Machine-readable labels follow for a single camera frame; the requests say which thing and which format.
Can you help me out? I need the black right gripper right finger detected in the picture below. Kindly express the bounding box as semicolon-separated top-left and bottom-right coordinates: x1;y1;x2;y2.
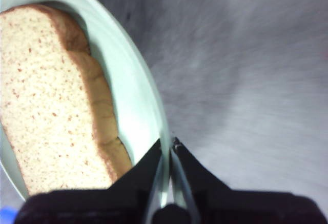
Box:
172;136;326;224

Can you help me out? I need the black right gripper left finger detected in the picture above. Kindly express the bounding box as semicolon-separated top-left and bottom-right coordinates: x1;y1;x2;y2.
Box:
14;138;162;224

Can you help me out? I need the brown bread slice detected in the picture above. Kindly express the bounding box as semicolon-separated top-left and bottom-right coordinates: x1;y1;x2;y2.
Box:
0;3;134;196

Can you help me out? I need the pale green plate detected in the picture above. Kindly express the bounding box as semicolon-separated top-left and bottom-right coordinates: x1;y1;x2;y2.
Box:
0;0;172;209

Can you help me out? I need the blue object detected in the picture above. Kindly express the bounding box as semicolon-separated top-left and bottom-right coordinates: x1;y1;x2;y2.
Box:
0;205;16;224

